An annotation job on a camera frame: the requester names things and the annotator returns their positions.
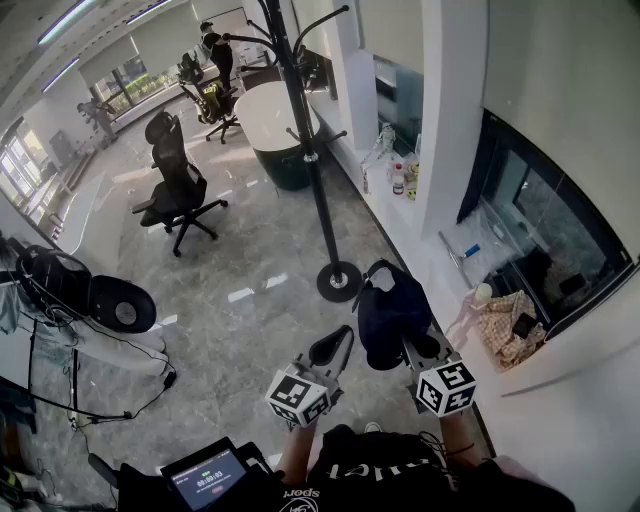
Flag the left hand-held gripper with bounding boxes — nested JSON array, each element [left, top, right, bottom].
[[264, 324, 356, 429]]

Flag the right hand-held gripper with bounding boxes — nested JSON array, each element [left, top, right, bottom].
[[399, 331, 478, 418]]

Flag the dark navy cap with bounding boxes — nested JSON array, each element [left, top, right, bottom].
[[352, 258, 442, 372]]

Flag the black metal coat rack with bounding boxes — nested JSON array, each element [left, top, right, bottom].
[[222, 0, 365, 304]]

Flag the person's left forearm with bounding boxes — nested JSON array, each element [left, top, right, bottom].
[[274, 424, 317, 484]]

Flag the person's right forearm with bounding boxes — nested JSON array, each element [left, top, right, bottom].
[[438, 412, 482, 472]]

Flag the beige plaid cloth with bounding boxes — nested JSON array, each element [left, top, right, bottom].
[[476, 291, 550, 370]]

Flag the wooden mannequin doll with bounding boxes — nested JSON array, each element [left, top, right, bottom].
[[443, 282, 495, 347]]

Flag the black phone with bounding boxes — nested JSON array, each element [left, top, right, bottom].
[[511, 313, 537, 340]]

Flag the person's black shirt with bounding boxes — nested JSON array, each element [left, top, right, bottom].
[[277, 423, 577, 512]]

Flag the black tablet with timer screen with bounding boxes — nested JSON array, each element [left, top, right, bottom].
[[159, 437, 252, 512]]

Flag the yellow smiley snack bag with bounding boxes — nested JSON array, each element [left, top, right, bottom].
[[403, 159, 422, 202]]

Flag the white figurine bottle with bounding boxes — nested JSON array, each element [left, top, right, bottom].
[[378, 122, 397, 157]]

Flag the black oval pad device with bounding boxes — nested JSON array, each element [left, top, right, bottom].
[[14, 244, 159, 335]]

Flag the black mesh office chair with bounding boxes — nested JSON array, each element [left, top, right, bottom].
[[130, 110, 229, 258]]

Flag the white round table green base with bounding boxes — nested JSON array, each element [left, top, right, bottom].
[[233, 81, 322, 192]]

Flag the black tripod stand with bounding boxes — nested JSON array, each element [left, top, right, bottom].
[[28, 319, 134, 422]]

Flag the black and green office chair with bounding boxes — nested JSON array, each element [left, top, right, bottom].
[[178, 52, 242, 145]]

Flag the white roller blind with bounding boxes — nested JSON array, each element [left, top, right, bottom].
[[480, 0, 640, 261]]

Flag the long ceiling light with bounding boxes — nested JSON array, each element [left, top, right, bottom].
[[41, 56, 82, 95], [38, 0, 102, 45], [124, 0, 172, 25]]

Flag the window squeegee with blue handle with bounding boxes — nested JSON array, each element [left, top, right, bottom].
[[438, 230, 482, 290]]

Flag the black floor cable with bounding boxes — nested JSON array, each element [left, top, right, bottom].
[[47, 314, 177, 427]]

